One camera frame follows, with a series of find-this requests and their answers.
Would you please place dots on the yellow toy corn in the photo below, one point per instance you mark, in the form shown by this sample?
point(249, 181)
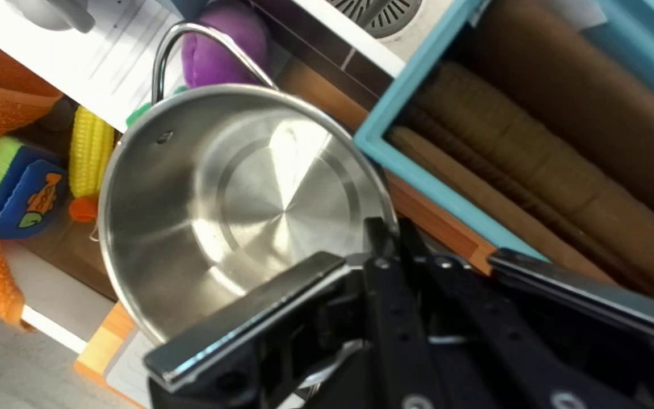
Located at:
point(91, 150)

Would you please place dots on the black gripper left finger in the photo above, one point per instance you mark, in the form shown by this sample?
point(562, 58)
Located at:
point(267, 331)

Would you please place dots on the toy stove top with burners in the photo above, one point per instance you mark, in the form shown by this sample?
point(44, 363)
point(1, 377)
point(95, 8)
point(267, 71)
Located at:
point(376, 13)

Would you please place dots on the small orange toy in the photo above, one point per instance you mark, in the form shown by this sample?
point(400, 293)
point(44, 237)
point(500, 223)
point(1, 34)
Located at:
point(82, 209)

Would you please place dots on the purple toy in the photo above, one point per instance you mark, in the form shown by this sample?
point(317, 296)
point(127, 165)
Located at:
point(220, 48)

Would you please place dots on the grey toy faucet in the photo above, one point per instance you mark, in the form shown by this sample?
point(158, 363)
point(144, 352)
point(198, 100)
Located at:
point(50, 12)

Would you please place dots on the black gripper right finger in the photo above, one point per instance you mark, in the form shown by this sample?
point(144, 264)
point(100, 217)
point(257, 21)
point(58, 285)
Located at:
point(555, 331)

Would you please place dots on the large steel pot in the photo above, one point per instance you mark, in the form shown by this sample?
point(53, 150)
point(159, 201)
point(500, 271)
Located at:
point(228, 212)

